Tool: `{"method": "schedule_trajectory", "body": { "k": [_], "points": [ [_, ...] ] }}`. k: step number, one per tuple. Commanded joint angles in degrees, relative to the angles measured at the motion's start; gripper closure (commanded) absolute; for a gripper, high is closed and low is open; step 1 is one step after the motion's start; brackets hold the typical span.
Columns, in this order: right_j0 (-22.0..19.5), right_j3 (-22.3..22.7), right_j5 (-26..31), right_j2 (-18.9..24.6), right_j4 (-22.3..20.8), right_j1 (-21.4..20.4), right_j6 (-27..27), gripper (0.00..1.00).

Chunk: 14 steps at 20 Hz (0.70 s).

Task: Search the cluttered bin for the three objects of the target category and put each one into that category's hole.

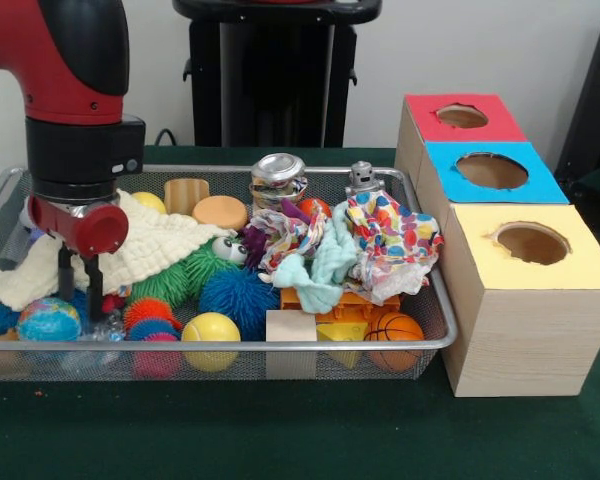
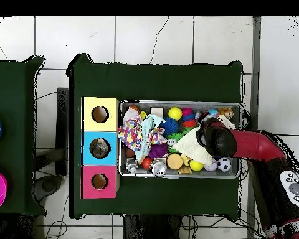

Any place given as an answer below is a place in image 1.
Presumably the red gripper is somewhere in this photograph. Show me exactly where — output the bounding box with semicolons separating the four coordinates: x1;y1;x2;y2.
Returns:
27;194;131;324

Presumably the globe print ball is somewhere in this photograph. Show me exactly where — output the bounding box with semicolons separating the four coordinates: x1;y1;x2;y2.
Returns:
15;296;84;364

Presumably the clear plastic bottle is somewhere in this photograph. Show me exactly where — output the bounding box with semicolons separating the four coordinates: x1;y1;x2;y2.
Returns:
78;309;127;343

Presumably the cream knitted cloth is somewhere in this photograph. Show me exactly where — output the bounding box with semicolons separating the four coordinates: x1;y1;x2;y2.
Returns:
0;188;231;311

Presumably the crushed silver metal can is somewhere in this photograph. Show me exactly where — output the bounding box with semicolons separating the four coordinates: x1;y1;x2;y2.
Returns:
249;152;311;212

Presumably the colourful spotted cloth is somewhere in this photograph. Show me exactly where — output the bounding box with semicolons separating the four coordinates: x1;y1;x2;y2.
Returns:
343;188;446;307

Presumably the shallow clear mesh bin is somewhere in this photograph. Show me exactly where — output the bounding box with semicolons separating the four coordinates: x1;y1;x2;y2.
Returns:
0;163;460;384

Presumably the wooden box with three holes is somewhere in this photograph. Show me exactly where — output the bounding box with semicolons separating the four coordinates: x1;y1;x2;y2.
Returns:
393;92;600;399

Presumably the blue spiky ball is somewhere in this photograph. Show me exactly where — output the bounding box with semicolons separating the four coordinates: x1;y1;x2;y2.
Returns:
0;287;91;335
198;267;281;342

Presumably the yellow ball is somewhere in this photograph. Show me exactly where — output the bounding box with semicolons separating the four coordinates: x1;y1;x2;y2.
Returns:
180;312;242;374

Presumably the light teal cloth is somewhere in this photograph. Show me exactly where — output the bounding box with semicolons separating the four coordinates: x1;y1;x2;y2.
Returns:
269;202;362;315

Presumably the black stand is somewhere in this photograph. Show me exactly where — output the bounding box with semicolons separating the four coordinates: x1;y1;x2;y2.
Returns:
553;8;600;184

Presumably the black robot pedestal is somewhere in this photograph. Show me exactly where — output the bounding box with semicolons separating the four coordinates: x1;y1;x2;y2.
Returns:
172;0;384;149

